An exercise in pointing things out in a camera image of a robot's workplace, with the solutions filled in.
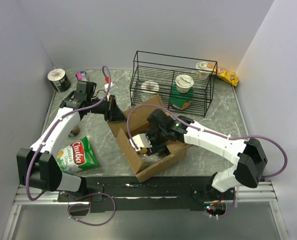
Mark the green Chuba chips bag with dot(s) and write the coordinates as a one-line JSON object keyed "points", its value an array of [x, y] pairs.
{"points": [[76, 157]]}

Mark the white lidded jar in basket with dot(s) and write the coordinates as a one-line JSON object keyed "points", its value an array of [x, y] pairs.
{"points": [[147, 89]]}

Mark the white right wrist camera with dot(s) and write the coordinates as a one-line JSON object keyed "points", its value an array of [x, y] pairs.
{"points": [[140, 141]]}

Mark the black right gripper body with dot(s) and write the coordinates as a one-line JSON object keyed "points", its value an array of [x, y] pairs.
{"points": [[157, 139]]}

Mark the green canister in basket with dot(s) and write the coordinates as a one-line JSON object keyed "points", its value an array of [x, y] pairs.
{"points": [[178, 100]]}

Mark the white yogurt cup behind basket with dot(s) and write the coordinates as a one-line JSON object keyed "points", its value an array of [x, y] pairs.
{"points": [[203, 69]]}

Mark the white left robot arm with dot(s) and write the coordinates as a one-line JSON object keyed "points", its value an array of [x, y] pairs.
{"points": [[37, 166]]}

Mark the yellow snack bag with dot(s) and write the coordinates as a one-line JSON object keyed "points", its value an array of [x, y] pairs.
{"points": [[227, 76]]}

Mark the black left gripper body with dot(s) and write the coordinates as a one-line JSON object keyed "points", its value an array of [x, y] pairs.
{"points": [[103, 107]]}

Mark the brown cardboard box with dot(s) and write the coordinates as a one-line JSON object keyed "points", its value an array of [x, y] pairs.
{"points": [[138, 124]]}

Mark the pink yogurt cup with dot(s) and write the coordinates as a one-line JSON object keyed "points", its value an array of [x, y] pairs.
{"points": [[81, 76]]}

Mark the black wire basket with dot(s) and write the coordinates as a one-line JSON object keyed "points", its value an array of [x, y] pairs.
{"points": [[163, 69]]}

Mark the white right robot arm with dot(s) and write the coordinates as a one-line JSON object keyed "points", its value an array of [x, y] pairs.
{"points": [[246, 155]]}

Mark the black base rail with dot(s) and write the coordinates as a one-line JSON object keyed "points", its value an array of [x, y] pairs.
{"points": [[126, 193]]}

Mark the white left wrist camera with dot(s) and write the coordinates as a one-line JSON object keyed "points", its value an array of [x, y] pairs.
{"points": [[113, 88]]}

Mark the black can white lid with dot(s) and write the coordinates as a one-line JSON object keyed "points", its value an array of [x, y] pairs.
{"points": [[59, 80]]}

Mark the small brown jar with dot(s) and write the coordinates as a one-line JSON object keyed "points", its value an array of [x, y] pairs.
{"points": [[74, 132]]}

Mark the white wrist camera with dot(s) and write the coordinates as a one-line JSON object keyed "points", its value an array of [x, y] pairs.
{"points": [[113, 88], [140, 141]]}

